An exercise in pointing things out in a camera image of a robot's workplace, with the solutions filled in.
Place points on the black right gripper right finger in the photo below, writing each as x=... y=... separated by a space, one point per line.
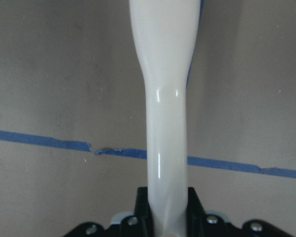
x=199 y=223

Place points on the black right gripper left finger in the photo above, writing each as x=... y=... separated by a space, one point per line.
x=139 y=224

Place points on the white brush handle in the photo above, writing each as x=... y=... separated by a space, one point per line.
x=164 y=33

